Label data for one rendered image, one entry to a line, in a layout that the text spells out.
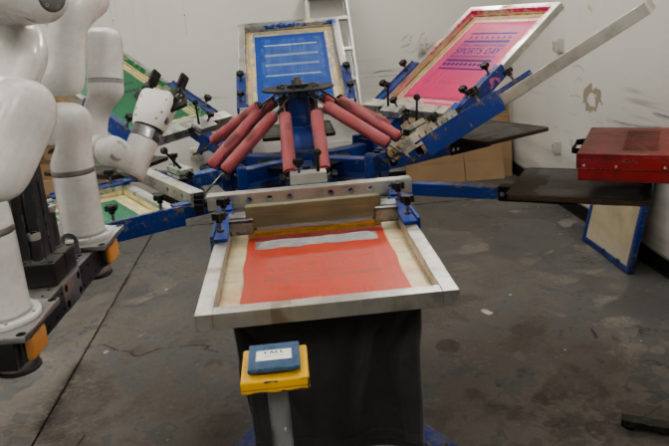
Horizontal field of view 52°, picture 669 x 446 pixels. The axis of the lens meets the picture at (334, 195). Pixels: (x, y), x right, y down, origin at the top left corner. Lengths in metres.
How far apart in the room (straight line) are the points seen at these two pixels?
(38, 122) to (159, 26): 5.05
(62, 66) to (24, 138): 0.49
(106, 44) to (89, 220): 0.42
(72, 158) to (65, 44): 0.25
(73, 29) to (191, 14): 4.54
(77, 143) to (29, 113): 0.46
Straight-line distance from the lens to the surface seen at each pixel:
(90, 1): 1.66
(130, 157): 1.75
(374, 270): 1.76
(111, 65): 1.74
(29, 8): 1.20
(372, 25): 6.16
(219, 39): 6.13
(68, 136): 1.60
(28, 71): 1.25
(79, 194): 1.63
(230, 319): 1.53
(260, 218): 2.05
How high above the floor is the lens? 1.61
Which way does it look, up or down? 15 degrees down
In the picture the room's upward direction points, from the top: 4 degrees counter-clockwise
